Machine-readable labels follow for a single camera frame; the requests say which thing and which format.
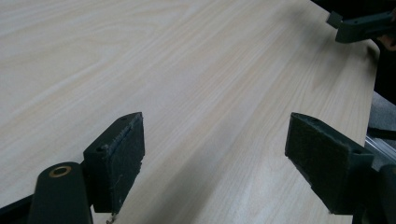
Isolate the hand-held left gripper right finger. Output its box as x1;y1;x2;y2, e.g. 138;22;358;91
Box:
284;112;375;216

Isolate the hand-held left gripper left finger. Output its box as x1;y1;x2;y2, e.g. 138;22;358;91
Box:
82;111;146;215

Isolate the silver metal rail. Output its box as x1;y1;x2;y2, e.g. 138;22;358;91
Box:
363;134;396;172

